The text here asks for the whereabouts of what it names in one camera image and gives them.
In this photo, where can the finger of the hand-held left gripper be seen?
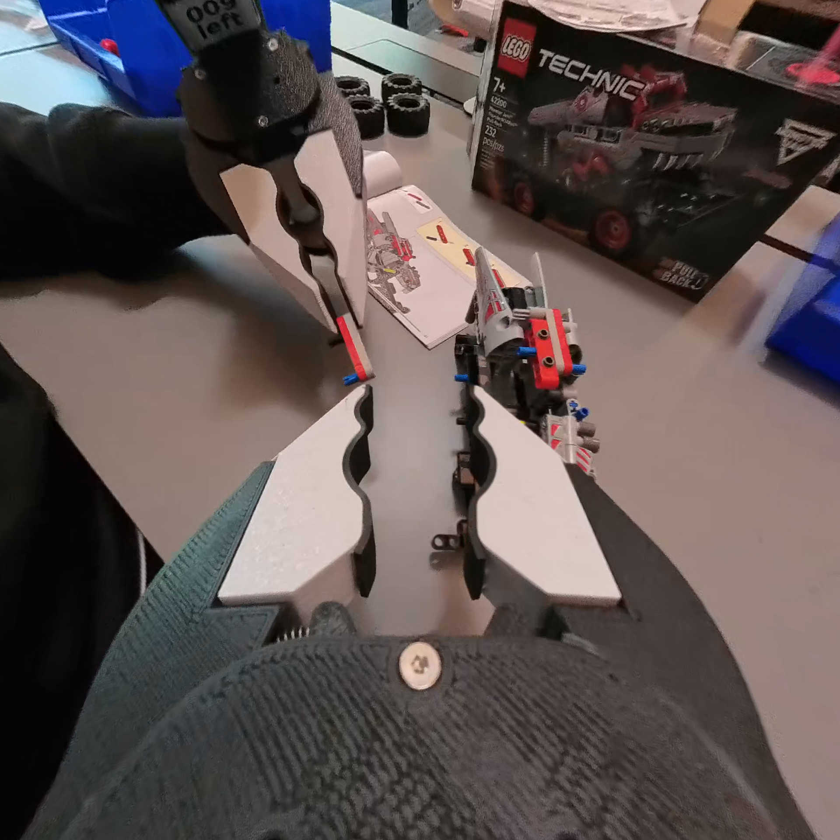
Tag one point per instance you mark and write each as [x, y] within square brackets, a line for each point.
[262, 216]
[341, 223]

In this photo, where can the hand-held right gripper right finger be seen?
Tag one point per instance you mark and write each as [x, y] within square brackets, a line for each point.
[538, 518]

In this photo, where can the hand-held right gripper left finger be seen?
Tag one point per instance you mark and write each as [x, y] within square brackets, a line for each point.
[295, 512]

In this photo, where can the red toy brick beam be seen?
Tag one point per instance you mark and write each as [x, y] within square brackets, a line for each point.
[358, 351]

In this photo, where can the brick-built toy truck model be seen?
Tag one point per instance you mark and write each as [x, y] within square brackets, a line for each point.
[551, 341]

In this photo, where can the person's left forearm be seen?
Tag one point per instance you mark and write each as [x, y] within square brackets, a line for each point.
[98, 190]

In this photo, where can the black toy tyre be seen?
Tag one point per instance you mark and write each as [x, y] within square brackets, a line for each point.
[408, 113]
[353, 86]
[367, 118]
[401, 85]

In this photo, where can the building instruction booklet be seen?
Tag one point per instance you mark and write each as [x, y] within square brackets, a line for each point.
[420, 275]

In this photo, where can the blue storage bin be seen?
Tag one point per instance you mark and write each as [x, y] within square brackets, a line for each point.
[144, 59]
[810, 328]
[72, 39]

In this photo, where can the person's black clothing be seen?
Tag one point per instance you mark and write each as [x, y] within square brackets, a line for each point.
[52, 590]

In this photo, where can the white paper sheets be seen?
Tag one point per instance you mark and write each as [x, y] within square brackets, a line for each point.
[590, 13]

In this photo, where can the black toy set box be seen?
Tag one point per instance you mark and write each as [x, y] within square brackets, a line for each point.
[722, 197]

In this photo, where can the clear plastic case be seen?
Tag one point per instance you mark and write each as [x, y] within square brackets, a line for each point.
[807, 69]

